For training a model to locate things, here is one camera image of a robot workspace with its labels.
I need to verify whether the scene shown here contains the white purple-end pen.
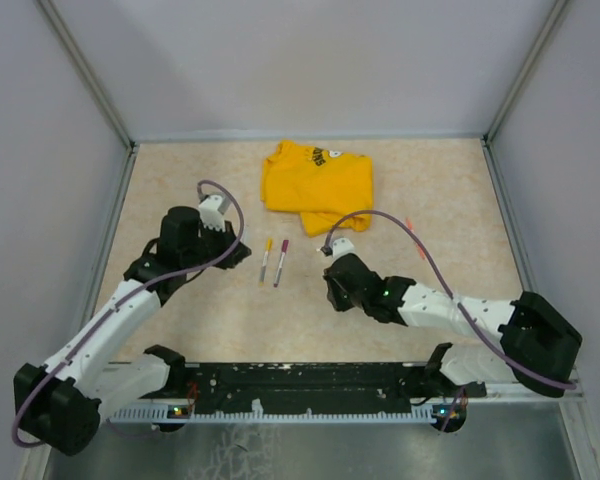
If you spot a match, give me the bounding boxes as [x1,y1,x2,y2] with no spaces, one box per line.
[273,251,287,288]

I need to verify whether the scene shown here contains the white yellow whiteboard marker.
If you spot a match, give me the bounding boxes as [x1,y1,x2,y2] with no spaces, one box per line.
[258,249,271,286]

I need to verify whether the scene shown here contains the orange pink highlighter pen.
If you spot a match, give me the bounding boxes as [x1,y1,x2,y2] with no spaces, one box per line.
[405,217,426,261]

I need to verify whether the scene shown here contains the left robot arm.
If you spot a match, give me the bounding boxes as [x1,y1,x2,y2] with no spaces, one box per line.
[11,194,251,456]

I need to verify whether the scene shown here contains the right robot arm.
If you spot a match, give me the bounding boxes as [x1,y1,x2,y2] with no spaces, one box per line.
[323,253,582,398]

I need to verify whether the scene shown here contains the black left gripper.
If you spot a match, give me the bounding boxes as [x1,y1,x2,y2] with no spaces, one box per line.
[182,217,250,270]

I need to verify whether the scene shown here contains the yellow folded t-shirt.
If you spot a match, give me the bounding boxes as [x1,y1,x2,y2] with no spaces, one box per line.
[260,140,374,237]

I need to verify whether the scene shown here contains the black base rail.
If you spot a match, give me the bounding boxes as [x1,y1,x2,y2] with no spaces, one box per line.
[107,363,459,426]

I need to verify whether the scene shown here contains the aluminium frame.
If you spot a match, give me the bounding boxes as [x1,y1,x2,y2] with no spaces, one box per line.
[43,1,600,479]

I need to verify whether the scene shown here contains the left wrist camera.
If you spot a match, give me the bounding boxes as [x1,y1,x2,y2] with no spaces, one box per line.
[198,193,230,232]

